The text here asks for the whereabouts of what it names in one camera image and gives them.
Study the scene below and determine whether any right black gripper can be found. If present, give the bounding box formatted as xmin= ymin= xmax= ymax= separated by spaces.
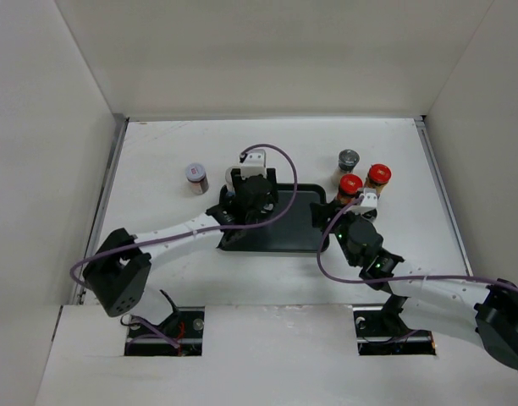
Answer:
xmin=310 ymin=200 xmax=362 ymax=267

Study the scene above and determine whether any blue label sago bottle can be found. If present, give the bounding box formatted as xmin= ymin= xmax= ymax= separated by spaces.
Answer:
xmin=224 ymin=183 xmax=235 ymax=199

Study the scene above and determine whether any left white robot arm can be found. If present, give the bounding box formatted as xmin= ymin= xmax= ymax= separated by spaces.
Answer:
xmin=83 ymin=167 xmax=278 ymax=337

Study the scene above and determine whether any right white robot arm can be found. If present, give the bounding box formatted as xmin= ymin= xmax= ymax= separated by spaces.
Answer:
xmin=310 ymin=197 xmax=518 ymax=370

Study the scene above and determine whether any black rectangular tray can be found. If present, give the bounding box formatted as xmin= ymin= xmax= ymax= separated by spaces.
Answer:
xmin=218 ymin=184 xmax=326 ymax=254

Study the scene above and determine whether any red lid chili jar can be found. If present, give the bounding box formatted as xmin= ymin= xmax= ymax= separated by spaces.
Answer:
xmin=336 ymin=173 xmax=363 ymax=206

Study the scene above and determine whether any black cap white bottle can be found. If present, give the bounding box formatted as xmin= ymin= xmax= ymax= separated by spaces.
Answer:
xmin=361 ymin=209 xmax=378 ymax=222

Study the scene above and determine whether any grey lid seasoning jar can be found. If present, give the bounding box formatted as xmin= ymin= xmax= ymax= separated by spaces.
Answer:
xmin=337 ymin=149 xmax=361 ymax=173

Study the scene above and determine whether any red lid sauce jar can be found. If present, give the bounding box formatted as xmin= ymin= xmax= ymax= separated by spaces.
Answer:
xmin=364 ymin=163 xmax=392 ymax=196

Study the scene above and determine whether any small dark spice jar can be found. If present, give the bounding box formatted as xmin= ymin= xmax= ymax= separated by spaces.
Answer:
xmin=185 ymin=162 xmax=209 ymax=195

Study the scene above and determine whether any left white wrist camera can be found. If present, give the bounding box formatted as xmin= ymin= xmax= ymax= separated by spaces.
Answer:
xmin=225 ymin=149 xmax=267 ymax=183

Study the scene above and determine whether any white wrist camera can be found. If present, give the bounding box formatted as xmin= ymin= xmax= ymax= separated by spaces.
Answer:
xmin=225 ymin=149 xmax=267 ymax=183
xmin=351 ymin=188 xmax=378 ymax=215

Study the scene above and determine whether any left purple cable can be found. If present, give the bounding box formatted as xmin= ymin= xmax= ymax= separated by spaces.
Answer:
xmin=69 ymin=143 xmax=299 ymax=293

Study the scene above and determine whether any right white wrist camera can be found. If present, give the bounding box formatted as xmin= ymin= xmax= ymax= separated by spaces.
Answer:
xmin=351 ymin=188 xmax=378 ymax=215

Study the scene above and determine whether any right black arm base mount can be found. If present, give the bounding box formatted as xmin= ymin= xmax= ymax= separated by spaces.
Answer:
xmin=353 ymin=297 xmax=436 ymax=356

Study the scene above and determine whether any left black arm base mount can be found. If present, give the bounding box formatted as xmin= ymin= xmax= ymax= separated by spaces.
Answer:
xmin=119 ymin=291 xmax=206 ymax=357

